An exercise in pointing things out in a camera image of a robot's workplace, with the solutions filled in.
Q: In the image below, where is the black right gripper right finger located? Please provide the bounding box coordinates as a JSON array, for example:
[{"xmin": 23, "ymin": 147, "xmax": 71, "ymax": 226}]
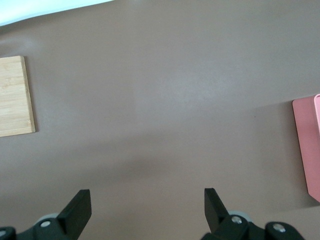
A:
[{"xmin": 200, "ymin": 187, "xmax": 254, "ymax": 240}]

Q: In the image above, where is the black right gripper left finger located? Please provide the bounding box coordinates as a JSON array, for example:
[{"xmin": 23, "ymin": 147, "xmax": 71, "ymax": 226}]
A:
[{"xmin": 17, "ymin": 189, "xmax": 93, "ymax": 240}]

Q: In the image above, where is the pink plastic box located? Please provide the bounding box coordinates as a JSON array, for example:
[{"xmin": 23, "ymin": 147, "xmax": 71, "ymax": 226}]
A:
[{"xmin": 291, "ymin": 93, "xmax": 320, "ymax": 203}]

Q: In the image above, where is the bamboo cutting board with handle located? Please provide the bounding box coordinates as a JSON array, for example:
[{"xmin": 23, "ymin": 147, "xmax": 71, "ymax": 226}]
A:
[{"xmin": 0, "ymin": 55, "xmax": 37, "ymax": 138}]

